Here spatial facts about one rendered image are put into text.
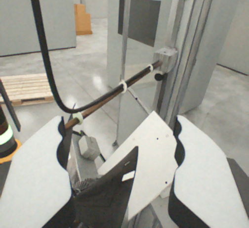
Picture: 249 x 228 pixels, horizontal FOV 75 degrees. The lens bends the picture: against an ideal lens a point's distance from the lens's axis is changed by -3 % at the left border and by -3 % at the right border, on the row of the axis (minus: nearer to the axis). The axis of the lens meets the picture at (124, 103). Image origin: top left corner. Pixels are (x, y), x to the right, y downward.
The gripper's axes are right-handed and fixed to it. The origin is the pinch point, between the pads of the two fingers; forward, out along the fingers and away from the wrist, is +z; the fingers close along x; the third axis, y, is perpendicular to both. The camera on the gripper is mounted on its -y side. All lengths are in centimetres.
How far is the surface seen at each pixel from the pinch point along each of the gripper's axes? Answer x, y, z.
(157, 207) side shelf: 21, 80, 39
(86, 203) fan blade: -7.2, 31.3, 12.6
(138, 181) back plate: 8, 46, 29
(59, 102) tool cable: -9.6, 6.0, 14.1
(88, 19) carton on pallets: -130, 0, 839
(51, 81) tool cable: -9.9, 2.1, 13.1
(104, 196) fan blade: -2.8, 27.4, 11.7
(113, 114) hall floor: -5, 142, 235
